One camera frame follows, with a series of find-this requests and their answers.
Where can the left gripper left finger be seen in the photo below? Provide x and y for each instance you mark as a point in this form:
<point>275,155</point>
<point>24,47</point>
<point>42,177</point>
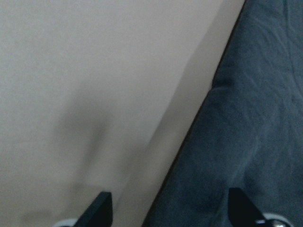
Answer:
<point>99,213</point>

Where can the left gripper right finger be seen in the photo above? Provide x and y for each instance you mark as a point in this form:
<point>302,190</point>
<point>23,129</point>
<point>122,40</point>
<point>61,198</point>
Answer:
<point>242,212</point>

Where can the black graphic t-shirt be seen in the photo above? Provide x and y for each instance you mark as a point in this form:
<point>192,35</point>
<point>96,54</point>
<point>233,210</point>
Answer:
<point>249,130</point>

